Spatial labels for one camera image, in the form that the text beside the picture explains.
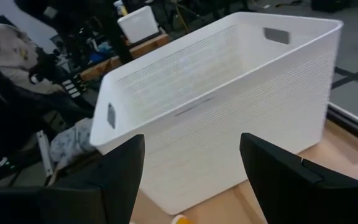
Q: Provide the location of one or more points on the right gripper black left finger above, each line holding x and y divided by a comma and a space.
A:
110, 186

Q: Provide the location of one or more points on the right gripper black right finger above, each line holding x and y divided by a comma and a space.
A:
278, 186

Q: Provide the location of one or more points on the grey patterned cloth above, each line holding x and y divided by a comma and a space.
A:
70, 143

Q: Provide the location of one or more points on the orange pill bottle white cap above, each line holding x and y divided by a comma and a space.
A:
182, 220

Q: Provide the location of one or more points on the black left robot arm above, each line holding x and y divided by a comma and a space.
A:
2, 124

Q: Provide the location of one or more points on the large white perforated basket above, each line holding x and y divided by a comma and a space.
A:
228, 109

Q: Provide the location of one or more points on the white storage bin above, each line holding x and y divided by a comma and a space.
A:
138, 25

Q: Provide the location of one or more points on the silver aluminium profile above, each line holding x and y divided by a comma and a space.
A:
43, 152

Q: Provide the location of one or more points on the wooden side table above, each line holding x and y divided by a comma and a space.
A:
148, 46

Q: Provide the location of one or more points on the person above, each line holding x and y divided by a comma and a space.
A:
8, 56

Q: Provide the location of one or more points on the black table frame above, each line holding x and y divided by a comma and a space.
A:
353, 124

